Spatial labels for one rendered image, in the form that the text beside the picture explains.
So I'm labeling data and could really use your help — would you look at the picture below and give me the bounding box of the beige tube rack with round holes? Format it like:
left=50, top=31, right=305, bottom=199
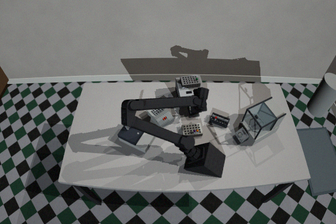
left=182, top=123, right=203, bottom=137

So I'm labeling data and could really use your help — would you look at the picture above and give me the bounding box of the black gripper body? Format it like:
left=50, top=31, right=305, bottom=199
left=191, top=106, right=207, bottom=113

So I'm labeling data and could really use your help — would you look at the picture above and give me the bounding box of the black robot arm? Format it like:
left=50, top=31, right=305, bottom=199
left=121, top=87, right=209, bottom=164

